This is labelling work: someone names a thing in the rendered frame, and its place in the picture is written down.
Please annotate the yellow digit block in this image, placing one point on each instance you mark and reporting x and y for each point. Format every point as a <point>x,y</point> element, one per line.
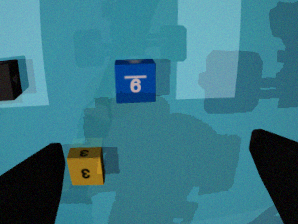
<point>86,166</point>

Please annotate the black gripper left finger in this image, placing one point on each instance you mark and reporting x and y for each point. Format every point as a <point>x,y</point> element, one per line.
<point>30,192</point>

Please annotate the blue block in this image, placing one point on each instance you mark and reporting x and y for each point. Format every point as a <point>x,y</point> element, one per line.
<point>135,80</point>

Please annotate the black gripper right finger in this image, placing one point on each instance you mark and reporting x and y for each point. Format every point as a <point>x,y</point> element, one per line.
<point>276,159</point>

